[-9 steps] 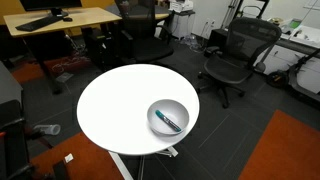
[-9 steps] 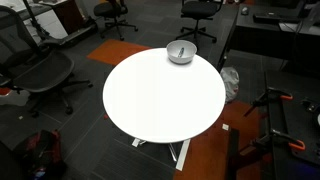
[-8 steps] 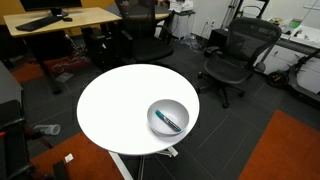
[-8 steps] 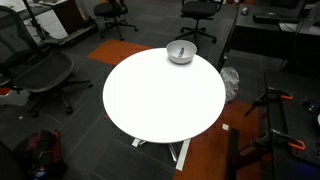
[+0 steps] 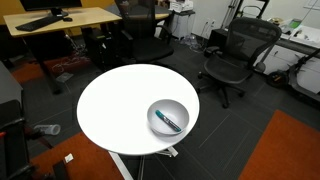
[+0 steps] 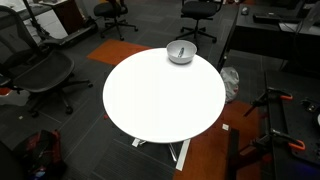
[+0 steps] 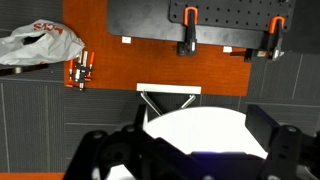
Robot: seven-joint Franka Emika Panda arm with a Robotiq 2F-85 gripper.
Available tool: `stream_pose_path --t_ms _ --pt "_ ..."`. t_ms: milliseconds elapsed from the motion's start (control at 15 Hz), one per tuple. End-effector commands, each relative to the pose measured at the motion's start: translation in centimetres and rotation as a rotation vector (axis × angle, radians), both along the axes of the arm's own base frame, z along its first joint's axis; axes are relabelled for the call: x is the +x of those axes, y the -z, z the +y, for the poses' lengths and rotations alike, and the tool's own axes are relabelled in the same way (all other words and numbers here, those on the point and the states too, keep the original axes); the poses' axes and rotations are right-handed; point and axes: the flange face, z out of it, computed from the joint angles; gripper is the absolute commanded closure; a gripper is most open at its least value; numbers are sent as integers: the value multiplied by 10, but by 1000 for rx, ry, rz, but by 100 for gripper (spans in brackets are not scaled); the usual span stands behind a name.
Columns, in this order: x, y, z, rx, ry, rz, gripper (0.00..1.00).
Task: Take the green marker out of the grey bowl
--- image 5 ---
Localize green marker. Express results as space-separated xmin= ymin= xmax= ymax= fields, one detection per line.
xmin=155 ymin=109 xmax=183 ymax=133

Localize grey bowl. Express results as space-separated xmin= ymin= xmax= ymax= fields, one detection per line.
xmin=146 ymin=98 xmax=190 ymax=136

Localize black padded office chair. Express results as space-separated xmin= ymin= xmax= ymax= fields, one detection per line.
xmin=114 ymin=0 xmax=175 ymax=64

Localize white small cabinet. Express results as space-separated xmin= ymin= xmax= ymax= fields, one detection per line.
xmin=171 ymin=11 xmax=196 ymax=39

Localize black mesh office chair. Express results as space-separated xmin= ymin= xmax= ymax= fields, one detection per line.
xmin=196 ymin=17 xmax=283 ymax=109

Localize light wooden desk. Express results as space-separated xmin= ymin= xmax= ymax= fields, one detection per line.
xmin=154 ymin=12 xmax=170 ymax=21
xmin=3 ymin=7 xmax=123 ymax=95

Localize black computer tower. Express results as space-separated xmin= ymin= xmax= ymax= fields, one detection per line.
xmin=81 ymin=26 xmax=116 ymax=71

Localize black box cabinet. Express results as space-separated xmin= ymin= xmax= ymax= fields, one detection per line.
xmin=209 ymin=28 xmax=232 ymax=51

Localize white table base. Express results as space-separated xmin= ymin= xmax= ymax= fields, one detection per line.
xmin=108 ymin=145 xmax=179 ymax=180

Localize white printer box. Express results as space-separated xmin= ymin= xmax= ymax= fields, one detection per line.
xmin=168 ymin=0 xmax=194 ymax=14

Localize grey power strip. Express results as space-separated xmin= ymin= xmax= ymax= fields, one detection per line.
xmin=54 ymin=71 xmax=74 ymax=84

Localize metal tripod stand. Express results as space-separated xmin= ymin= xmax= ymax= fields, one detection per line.
xmin=221 ymin=0 xmax=271 ymax=30

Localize white paper tag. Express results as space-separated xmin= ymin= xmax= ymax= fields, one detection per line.
xmin=64 ymin=153 xmax=75 ymax=164

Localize black electric scooter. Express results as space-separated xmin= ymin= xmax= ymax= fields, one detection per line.
xmin=265 ymin=49 xmax=320 ymax=103

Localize clear plastic bottle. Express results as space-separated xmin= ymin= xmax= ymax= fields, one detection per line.
xmin=33 ymin=123 xmax=62 ymax=136

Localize black keyboard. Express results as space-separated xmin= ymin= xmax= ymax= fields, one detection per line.
xmin=14 ymin=15 xmax=64 ymax=33

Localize black computer monitor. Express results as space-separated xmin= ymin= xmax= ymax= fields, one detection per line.
xmin=19 ymin=0 xmax=83 ymax=18

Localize white counter cabinet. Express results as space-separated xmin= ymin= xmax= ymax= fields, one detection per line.
xmin=256 ymin=19 xmax=320 ymax=95

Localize green item on counter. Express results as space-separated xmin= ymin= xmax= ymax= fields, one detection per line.
xmin=288 ymin=18 xmax=303 ymax=29

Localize grey cabinet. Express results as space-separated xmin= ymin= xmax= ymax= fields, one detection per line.
xmin=0 ymin=61 xmax=24 ymax=108

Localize white wall outlet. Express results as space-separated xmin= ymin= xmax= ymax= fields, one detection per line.
xmin=205 ymin=18 xmax=217 ymax=29

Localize tangled floor cables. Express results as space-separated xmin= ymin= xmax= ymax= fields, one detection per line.
xmin=49 ymin=54 xmax=92 ymax=75

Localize black cart frame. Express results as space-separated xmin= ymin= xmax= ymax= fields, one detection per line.
xmin=0 ymin=99 xmax=38 ymax=180

